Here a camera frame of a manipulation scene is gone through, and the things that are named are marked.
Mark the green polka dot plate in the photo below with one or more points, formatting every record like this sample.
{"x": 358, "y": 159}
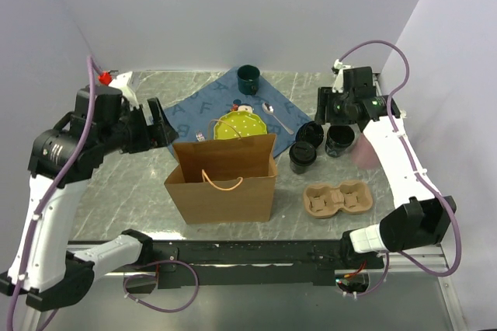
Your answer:
{"x": 238, "y": 124}

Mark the dark translucent takeout cup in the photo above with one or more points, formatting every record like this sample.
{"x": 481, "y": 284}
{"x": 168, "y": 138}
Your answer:
{"x": 300, "y": 167}

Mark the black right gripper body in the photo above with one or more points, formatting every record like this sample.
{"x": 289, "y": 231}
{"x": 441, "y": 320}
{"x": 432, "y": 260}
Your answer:
{"x": 339, "y": 115}

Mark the brown paper bag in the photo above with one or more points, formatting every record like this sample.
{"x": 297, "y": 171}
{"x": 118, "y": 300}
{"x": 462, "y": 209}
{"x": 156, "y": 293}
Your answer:
{"x": 223, "y": 181}

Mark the silver fork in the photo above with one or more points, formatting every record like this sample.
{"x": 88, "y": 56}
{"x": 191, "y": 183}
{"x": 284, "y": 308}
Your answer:
{"x": 200, "y": 136}

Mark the black base frame rail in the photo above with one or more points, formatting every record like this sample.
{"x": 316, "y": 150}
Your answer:
{"x": 236, "y": 262}

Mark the cartoon mouse coaster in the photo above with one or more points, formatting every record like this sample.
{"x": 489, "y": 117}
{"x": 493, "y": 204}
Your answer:
{"x": 238, "y": 105}

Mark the silver spoon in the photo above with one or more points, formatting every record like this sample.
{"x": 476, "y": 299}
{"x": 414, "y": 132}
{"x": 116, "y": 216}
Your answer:
{"x": 268, "y": 109}

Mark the blue letter placemat cloth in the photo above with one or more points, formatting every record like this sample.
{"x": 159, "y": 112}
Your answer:
{"x": 213, "y": 101}

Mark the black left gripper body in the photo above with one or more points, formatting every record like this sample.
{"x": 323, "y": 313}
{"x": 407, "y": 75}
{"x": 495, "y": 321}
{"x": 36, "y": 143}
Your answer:
{"x": 137, "y": 135}

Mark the black takeout cup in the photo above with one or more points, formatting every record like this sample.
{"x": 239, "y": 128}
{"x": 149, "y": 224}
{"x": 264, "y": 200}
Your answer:
{"x": 338, "y": 140}

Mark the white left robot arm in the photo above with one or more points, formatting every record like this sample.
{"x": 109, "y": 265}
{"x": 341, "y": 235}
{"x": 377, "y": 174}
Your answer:
{"x": 61, "y": 164}

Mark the black cup lid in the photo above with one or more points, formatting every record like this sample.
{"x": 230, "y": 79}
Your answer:
{"x": 302, "y": 153}

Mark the brown pulp cup carrier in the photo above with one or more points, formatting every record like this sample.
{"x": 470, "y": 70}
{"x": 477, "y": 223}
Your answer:
{"x": 323, "y": 200}

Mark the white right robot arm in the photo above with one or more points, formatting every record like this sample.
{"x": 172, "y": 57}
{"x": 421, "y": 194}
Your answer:
{"x": 419, "y": 218}

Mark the pink straw holder cup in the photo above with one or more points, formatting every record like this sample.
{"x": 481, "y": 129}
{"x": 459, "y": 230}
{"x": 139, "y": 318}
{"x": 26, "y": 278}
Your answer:
{"x": 363, "y": 154}

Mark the dark green mug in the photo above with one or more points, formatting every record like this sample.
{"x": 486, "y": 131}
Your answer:
{"x": 248, "y": 79}

